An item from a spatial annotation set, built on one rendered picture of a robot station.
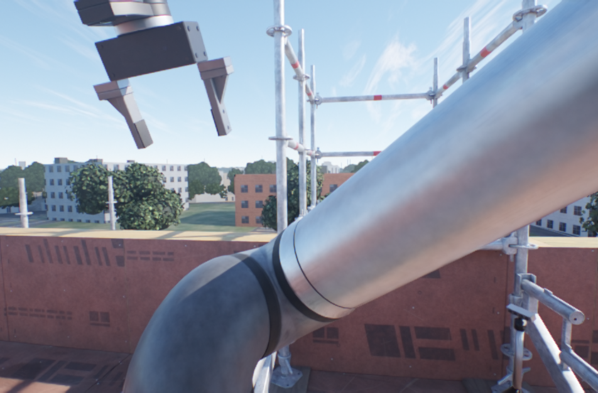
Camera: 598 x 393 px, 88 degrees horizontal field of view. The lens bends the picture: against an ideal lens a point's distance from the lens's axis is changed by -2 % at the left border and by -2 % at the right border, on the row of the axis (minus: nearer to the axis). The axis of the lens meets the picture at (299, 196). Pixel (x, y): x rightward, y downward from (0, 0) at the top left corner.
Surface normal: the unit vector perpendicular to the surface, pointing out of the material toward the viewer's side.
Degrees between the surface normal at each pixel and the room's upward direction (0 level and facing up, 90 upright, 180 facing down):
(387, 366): 90
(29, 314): 90
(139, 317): 90
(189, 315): 42
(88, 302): 90
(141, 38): 114
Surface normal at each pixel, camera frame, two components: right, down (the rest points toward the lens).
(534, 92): -0.73, -0.05
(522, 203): -0.19, 0.62
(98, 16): -0.10, 0.47
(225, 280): 0.21, -0.77
